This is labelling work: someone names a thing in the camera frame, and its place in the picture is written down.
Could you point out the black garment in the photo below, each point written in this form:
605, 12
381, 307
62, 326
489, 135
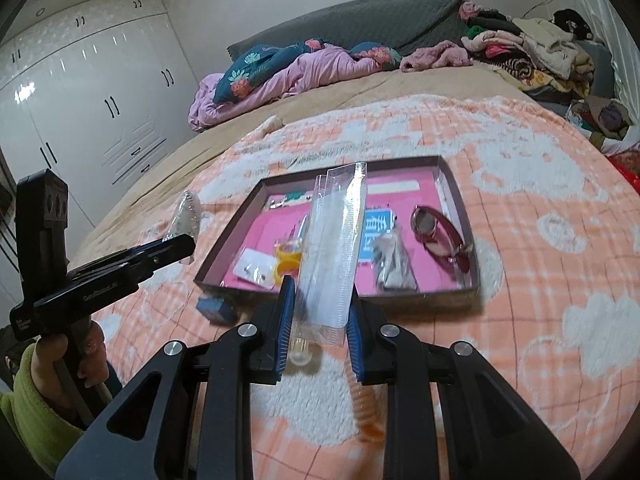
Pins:
570, 22

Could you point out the dark brown shallow box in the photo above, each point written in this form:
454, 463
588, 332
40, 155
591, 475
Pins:
450, 185

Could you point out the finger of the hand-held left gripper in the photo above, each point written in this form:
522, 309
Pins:
165, 255

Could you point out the white hair claw clip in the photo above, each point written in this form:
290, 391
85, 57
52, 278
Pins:
186, 212

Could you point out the clear plastic sleeve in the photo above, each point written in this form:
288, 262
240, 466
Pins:
330, 250

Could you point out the silver foil bag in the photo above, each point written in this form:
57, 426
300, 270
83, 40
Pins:
395, 265

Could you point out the pile of clothes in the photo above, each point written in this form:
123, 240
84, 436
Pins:
545, 45

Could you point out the person's left hand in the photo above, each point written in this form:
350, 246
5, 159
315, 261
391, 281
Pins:
47, 357

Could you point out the small blue block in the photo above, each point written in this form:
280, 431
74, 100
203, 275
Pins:
217, 308

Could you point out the tan bed sheet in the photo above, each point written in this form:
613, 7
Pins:
165, 170

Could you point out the pink fluffy garment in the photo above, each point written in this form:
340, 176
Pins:
435, 57

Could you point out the yellow rings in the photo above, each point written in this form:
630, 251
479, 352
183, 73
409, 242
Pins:
290, 257

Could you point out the person's left forearm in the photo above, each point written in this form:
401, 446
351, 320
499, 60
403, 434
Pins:
30, 420

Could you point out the grey padded headboard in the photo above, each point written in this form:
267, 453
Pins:
375, 20

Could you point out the cream curtain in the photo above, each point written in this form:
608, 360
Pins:
612, 25

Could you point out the red patterned cloth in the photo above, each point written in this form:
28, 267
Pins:
631, 170

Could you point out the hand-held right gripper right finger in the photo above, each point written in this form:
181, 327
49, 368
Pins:
356, 345

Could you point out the dark red wrist watch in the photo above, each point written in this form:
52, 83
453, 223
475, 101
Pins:
425, 222

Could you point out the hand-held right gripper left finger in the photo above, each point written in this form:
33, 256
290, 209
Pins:
285, 310

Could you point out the purple quilt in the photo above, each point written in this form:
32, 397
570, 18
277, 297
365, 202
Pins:
310, 75

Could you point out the teal floral pillow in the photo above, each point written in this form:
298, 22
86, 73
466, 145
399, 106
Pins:
245, 72

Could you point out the white glossy wardrobe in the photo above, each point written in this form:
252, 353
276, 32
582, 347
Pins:
100, 85

